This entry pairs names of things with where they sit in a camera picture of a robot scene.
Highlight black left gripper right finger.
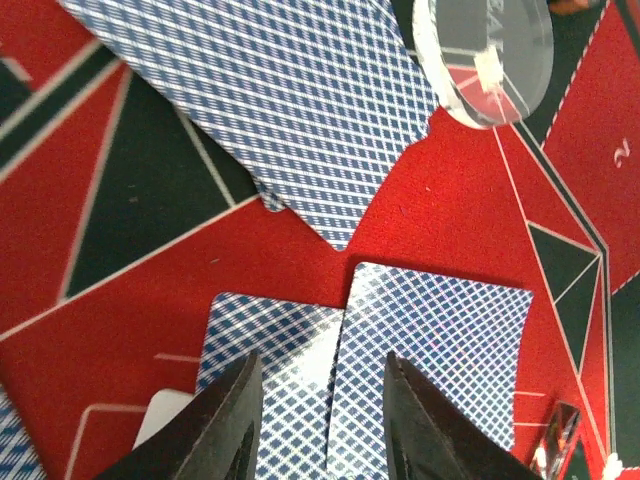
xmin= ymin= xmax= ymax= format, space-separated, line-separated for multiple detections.
xmin=383 ymin=351 xmax=539 ymax=479

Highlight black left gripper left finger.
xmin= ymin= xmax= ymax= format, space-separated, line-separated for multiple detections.
xmin=96 ymin=351 xmax=264 ymax=479

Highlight face-down community card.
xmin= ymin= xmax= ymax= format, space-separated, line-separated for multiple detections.
xmin=327 ymin=262 xmax=533 ymax=479
xmin=196 ymin=292 xmax=343 ymax=479

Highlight blue card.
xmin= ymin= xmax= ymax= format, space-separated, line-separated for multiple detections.
xmin=1 ymin=386 xmax=46 ymax=480
xmin=64 ymin=1 xmax=437 ymax=251

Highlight clear round dealer puck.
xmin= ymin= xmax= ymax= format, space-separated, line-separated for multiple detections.
xmin=411 ymin=1 xmax=554 ymax=129

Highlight red diamonds face-up card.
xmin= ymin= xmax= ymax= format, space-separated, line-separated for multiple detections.
xmin=133 ymin=389 xmax=195 ymax=449

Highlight round red black poker mat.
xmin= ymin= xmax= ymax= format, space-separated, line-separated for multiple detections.
xmin=1 ymin=1 xmax=639 ymax=479

